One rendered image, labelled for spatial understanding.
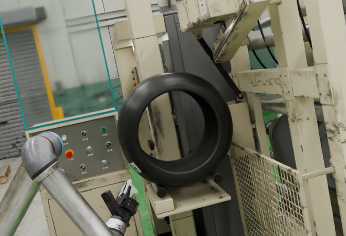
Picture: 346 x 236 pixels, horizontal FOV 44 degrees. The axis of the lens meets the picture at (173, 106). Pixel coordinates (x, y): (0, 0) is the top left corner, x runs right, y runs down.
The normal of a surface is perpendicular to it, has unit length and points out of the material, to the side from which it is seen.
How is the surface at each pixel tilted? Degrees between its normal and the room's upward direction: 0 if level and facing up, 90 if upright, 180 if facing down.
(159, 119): 90
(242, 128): 90
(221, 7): 90
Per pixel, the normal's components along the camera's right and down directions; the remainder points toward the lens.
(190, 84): 0.21, -0.12
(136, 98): -0.45, -0.41
